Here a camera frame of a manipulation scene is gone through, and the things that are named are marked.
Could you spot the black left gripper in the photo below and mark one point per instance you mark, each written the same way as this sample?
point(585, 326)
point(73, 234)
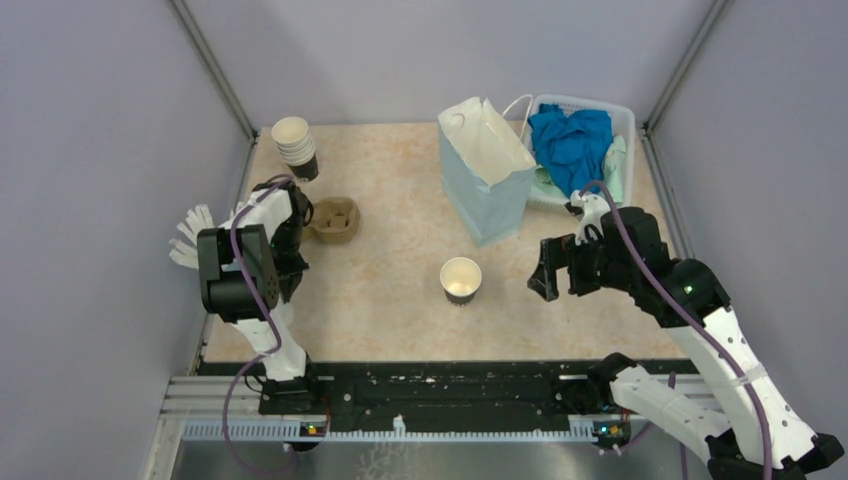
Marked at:
point(290, 275)

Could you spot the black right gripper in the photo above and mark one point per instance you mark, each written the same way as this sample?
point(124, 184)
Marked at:
point(558, 252)

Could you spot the black paper coffee cup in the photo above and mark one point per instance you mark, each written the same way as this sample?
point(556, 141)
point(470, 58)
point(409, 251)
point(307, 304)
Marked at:
point(460, 279)

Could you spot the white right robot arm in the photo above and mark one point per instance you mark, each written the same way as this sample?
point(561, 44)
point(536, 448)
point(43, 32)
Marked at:
point(754, 433)

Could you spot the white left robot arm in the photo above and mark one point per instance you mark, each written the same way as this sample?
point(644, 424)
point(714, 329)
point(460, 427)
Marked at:
point(249, 269)

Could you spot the brown cardboard cup carrier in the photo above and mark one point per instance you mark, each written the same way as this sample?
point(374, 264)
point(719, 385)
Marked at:
point(334, 220)

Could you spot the light green cloth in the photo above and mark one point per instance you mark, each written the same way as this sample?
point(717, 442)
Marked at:
point(616, 166)

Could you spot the cup of white straws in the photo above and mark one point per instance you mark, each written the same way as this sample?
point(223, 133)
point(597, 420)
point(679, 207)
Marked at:
point(184, 252)

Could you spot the light blue paper bag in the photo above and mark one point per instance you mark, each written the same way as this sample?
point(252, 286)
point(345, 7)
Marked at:
point(486, 169)

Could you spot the blue cloth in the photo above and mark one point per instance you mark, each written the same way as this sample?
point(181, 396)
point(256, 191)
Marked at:
point(551, 123)

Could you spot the stack of paper cups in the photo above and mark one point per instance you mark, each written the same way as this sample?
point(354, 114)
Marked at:
point(296, 147)

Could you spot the white plastic basket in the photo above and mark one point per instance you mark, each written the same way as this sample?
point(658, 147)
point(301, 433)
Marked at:
point(623, 123)

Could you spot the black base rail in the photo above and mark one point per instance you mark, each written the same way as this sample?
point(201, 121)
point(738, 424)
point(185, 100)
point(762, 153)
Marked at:
point(468, 396)

